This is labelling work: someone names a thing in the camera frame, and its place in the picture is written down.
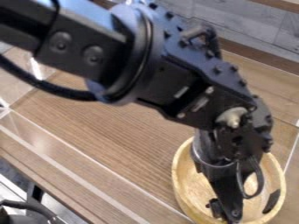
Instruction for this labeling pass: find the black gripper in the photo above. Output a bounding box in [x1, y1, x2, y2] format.
[190, 128, 274, 224]

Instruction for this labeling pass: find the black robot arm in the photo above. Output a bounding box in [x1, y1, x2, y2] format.
[0, 0, 274, 224]

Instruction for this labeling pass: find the round wooden bowl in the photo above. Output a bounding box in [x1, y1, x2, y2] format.
[173, 138, 286, 224]

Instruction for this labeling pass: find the clear acrylic tray enclosure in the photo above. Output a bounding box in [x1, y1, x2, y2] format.
[0, 52, 299, 224]

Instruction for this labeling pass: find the black metal stand bracket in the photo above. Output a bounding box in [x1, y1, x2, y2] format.
[24, 183, 68, 224]

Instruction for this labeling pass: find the black cable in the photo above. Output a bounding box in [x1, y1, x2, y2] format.
[0, 199, 52, 220]

